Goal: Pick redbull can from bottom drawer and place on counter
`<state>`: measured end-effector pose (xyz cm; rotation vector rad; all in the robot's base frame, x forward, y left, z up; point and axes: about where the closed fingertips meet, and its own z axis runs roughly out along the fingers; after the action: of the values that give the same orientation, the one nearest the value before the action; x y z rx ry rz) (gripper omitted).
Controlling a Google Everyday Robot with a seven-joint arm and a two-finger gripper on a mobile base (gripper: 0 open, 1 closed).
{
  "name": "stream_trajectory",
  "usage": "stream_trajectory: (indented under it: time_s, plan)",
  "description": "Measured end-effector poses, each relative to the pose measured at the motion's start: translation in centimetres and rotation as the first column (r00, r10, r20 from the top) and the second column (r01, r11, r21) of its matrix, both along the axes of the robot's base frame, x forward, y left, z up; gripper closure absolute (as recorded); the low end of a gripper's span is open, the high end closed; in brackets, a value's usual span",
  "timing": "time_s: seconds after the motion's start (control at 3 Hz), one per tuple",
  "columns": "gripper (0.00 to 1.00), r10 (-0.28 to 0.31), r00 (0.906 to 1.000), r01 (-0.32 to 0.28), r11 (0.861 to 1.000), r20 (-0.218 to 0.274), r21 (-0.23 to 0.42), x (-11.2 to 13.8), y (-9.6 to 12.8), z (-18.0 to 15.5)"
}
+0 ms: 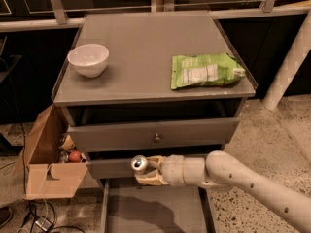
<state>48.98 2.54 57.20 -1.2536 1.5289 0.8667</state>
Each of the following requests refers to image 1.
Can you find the silver redbull can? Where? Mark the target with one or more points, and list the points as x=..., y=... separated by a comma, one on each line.
x=139, y=164

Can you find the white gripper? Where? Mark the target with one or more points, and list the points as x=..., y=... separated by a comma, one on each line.
x=172, y=170

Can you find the grey drawer cabinet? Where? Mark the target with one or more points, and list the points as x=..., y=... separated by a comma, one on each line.
x=135, y=87

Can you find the metal railing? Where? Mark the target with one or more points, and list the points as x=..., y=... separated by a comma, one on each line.
x=26, y=15

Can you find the grey middle drawer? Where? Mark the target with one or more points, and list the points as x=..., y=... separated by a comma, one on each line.
x=115, y=168

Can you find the white ceramic bowl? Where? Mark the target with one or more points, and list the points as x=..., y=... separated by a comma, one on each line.
x=89, y=60

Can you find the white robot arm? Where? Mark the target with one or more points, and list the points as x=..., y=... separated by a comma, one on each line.
x=220, y=170

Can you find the grey bottom drawer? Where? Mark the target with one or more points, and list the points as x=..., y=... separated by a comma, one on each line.
x=131, y=208

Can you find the red apple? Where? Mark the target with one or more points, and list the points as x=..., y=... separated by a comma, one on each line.
x=75, y=156

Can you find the green chip bag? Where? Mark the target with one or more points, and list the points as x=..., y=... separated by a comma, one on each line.
x=205, y=70

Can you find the brown cardboard box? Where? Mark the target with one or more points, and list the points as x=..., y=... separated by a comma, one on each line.
x=47, y=177

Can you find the crumpled snack wrapper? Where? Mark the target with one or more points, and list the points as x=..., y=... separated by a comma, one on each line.
x=66, y=143

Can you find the grey top drawer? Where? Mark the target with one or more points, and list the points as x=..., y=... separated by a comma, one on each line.
x=153, y=135

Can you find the grey drawer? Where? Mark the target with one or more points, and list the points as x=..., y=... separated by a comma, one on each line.
x=115, y=168
x=153, y=135
x=131, y=208

